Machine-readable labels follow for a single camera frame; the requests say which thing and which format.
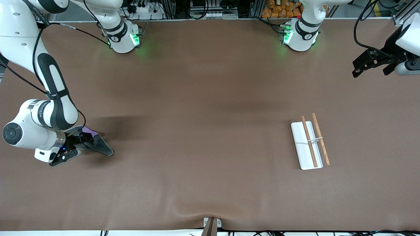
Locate orange snack packets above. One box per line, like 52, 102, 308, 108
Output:
261, 0, 303, 19

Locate white rack with wooden rods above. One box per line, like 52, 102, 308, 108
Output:
291, 113, 330, 170

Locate white connector block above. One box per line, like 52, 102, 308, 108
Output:
203, 11, 239, 20

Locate metal camera mount clamp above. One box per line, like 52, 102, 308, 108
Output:
203, 217, 222, 236

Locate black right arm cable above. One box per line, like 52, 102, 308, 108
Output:
0, 20, 111, 131

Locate brown table mat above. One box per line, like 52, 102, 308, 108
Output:
0, 18, 420, 232

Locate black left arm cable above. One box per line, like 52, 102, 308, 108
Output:
353, 0, 402, 59

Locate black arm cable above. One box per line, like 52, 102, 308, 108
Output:
0, 20, 111, 131
353, 0, 402, 59

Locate white power strip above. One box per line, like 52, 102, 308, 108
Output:
124, 0, 165, 21

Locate grey purple towel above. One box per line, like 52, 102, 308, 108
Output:
74, 126, 115, 157

